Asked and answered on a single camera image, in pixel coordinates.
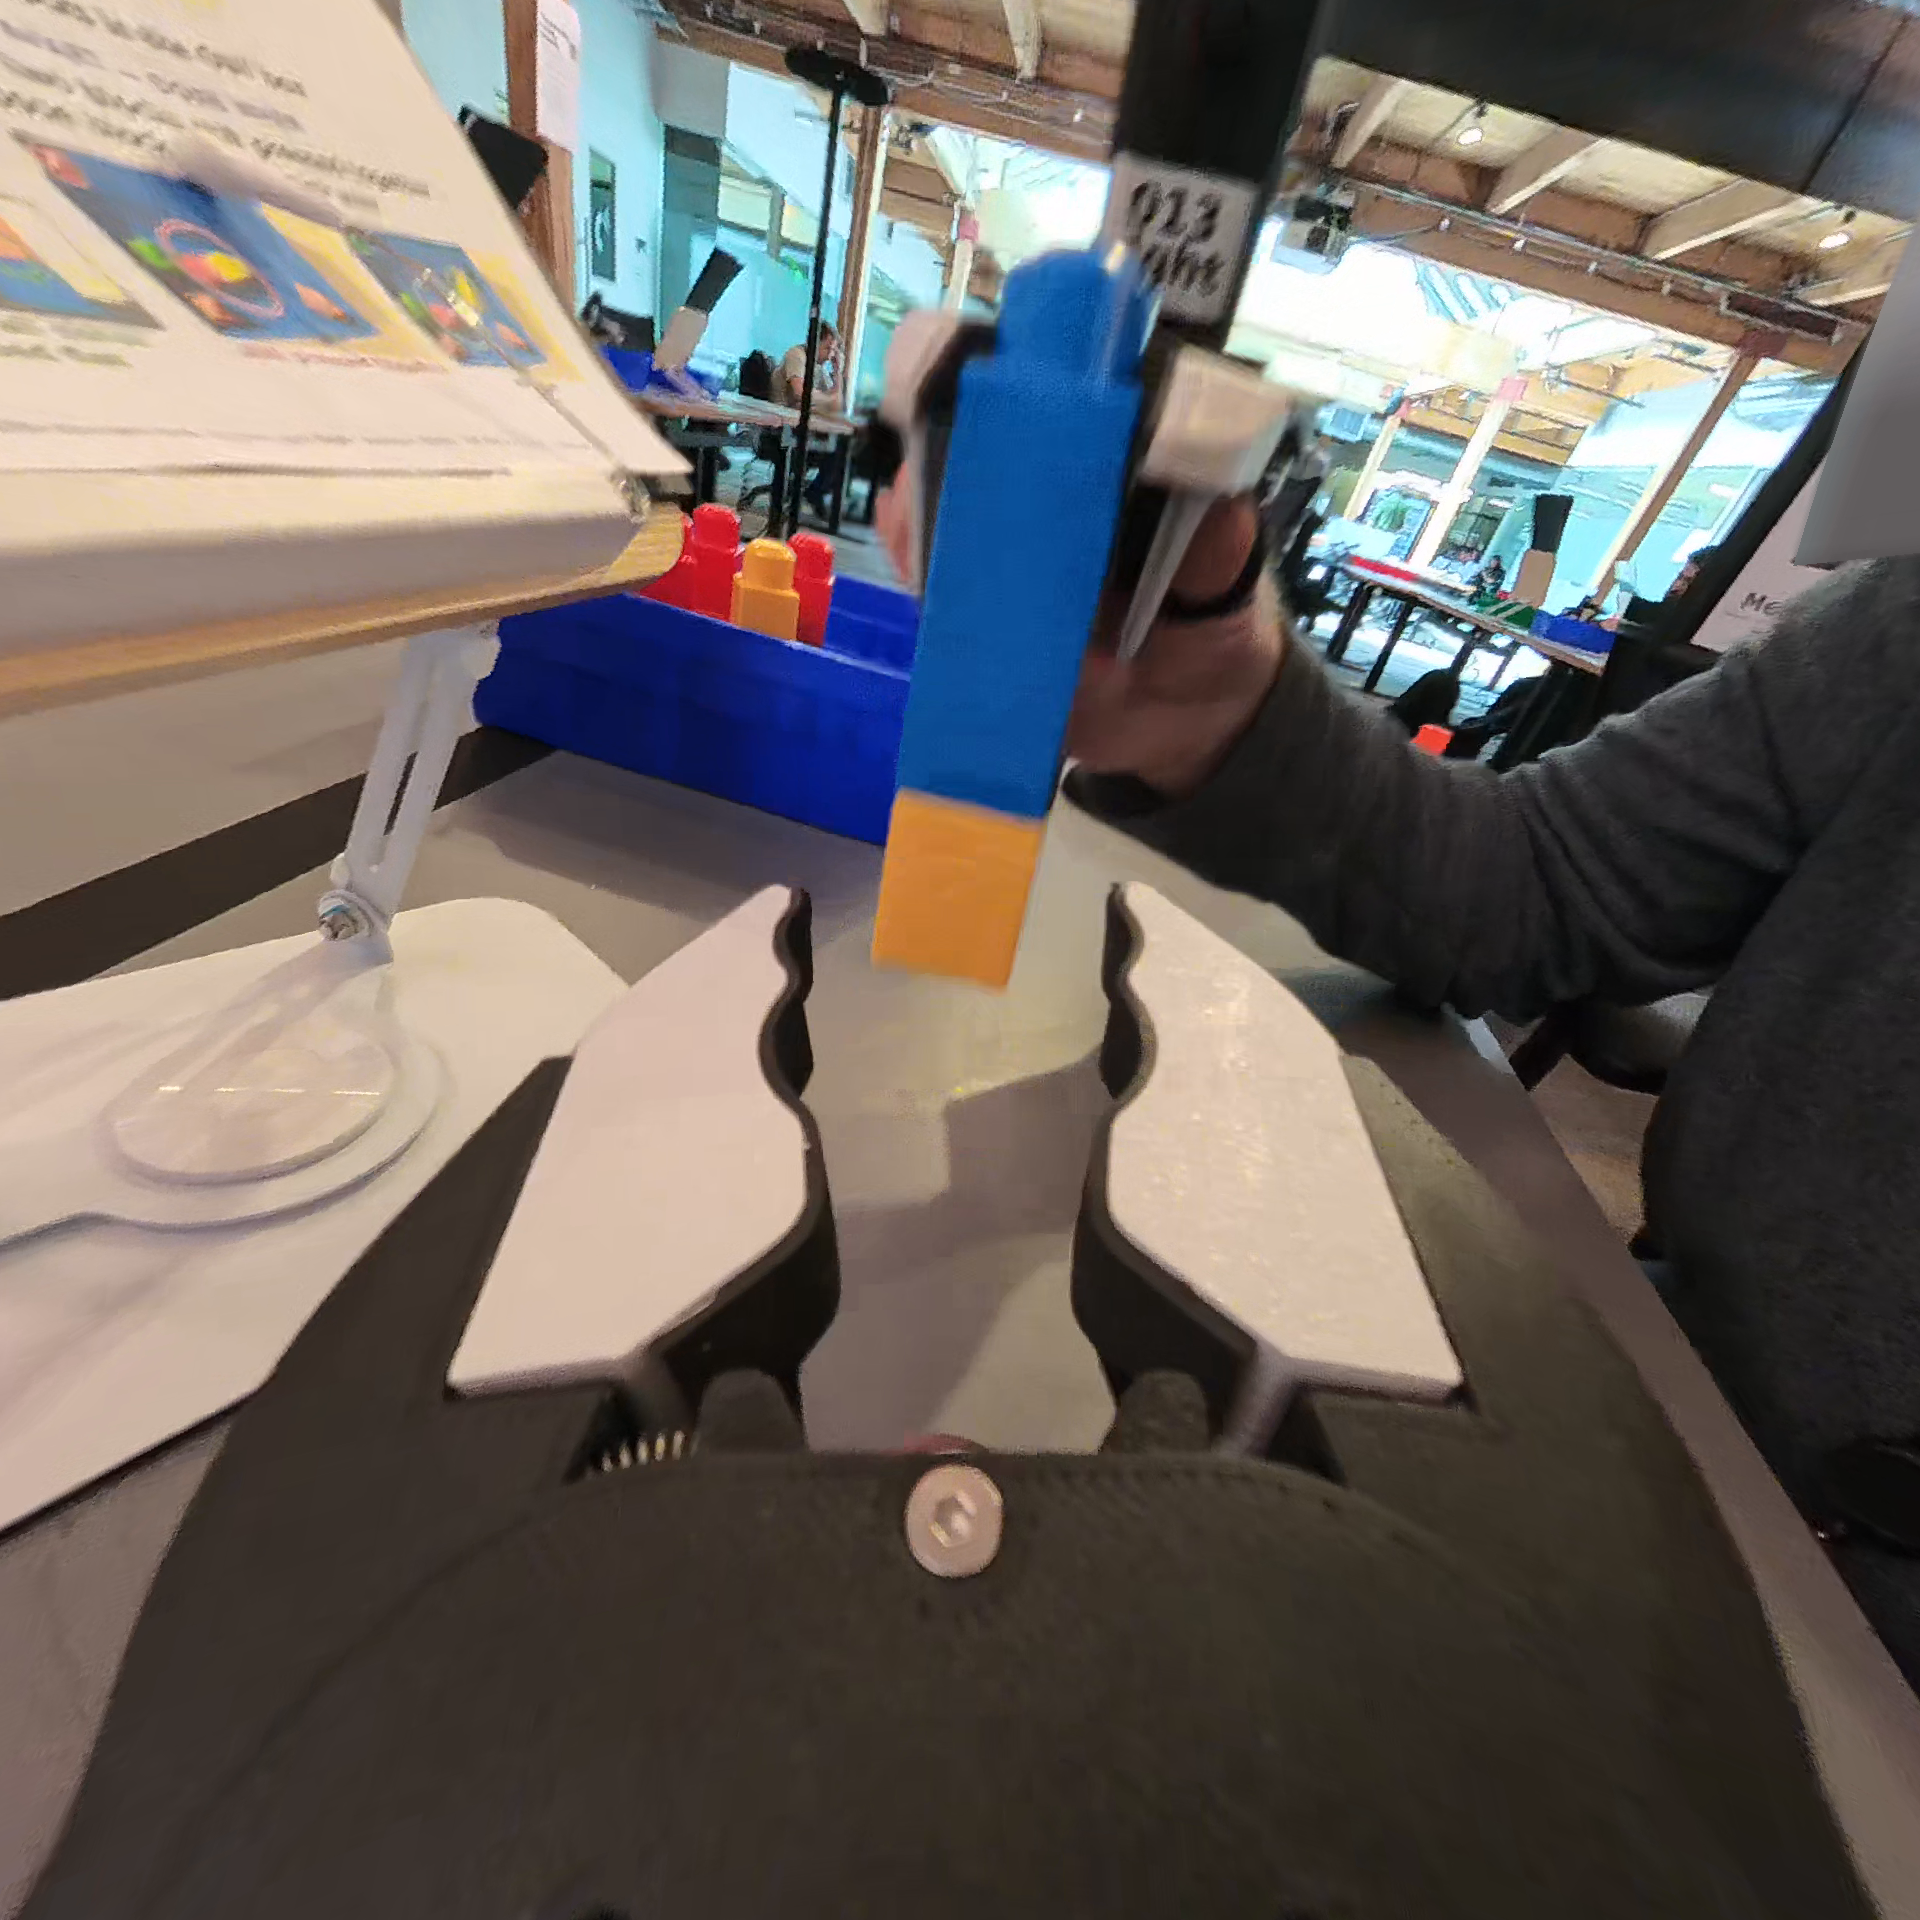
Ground person's right hand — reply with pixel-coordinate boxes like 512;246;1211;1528
1066;503;1296;801

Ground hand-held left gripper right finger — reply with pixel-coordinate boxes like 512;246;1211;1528
1072;883;1467;1456

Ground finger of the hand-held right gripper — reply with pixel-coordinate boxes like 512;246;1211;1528
881;311;999;442
1135;355;1304;502

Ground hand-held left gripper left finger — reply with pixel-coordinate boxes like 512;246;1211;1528
446;884;841;1401

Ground blue plastic bin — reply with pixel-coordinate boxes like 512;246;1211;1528
478;575;921;846

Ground black tripod pole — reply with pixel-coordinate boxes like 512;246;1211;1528
783;47;889;544

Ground grey desk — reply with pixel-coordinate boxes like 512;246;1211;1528
0;751;1920;1920

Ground person's torso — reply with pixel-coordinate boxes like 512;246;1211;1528
1633;558;1920;1518

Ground white instruction booklet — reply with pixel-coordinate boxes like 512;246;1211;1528
0;0;694;664

